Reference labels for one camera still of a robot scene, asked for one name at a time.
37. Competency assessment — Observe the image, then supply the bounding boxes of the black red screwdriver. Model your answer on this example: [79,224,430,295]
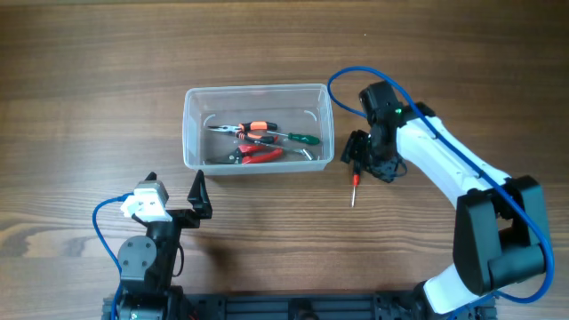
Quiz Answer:
[350,162,361,207]

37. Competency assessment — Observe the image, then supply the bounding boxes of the green handled screwdriver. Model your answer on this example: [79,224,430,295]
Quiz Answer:
[268,131,320,146]

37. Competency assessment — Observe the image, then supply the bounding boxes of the silver socket wrench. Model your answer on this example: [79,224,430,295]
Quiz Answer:
[255,141,315,161]

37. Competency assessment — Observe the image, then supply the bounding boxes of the red handled cutters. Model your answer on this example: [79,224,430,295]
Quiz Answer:
[206,144,284,164]

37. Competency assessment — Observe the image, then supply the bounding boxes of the orange black needle-nose pliers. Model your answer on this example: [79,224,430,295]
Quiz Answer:
[207,121,278,144]

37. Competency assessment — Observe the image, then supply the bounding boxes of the clear plastic container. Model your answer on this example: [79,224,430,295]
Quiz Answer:
[182,84,334,175]

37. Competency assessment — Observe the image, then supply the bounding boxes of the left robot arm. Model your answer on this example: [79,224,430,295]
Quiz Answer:
[109,170,212,319]

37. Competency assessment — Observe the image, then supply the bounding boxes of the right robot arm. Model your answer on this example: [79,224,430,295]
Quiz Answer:
[341,81,554,319]

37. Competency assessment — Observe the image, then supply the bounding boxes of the left blue cable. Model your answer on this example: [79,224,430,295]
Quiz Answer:
[92,194,134,320]

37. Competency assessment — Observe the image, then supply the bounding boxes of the blue cable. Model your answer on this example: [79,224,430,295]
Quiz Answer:
[326,66,557,320]
[92,194,134,320]

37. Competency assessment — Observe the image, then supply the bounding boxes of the right blue cable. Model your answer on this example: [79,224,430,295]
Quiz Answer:
[326,66,557,320]

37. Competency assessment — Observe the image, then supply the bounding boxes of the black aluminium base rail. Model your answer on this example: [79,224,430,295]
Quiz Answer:
[116,292,498,320]

